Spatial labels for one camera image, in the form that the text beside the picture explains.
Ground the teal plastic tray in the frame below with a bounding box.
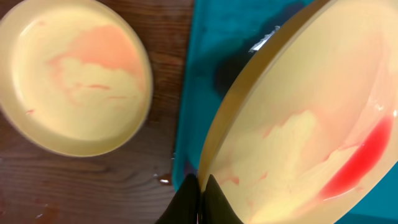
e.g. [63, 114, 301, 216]
[172, 1, 397, 223]

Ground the green rimmed plate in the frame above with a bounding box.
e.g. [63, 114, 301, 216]
[198, 0, 397, 223]
[1, 0, 153, 157]

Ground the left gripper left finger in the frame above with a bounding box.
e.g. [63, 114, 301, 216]
[155, 174, 200, 224]

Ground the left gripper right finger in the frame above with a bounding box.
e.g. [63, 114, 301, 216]
[201, 175, 243, 224]

